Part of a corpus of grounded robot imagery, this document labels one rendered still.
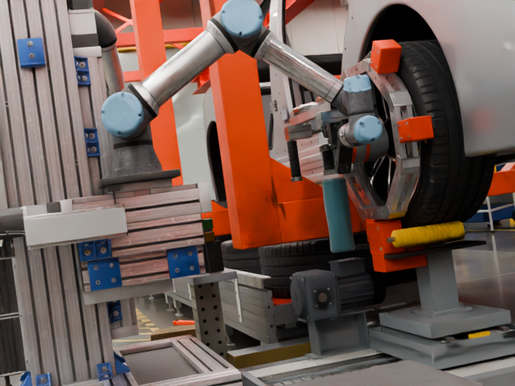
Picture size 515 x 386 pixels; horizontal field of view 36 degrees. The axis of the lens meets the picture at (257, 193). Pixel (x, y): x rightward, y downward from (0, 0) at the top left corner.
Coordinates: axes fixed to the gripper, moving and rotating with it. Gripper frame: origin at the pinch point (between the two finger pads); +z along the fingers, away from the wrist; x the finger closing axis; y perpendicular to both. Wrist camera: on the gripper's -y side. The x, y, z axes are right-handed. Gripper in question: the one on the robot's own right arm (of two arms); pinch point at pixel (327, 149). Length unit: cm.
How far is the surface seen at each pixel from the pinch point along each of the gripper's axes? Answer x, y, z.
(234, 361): 26, -72, 57
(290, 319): -2, -62, 70
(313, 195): -16, -14, 61
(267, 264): -3, -41, 98
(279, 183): -2, -7, 62
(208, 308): 30, -53, 73
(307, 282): -1, -45, 39
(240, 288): 8, -50, 106
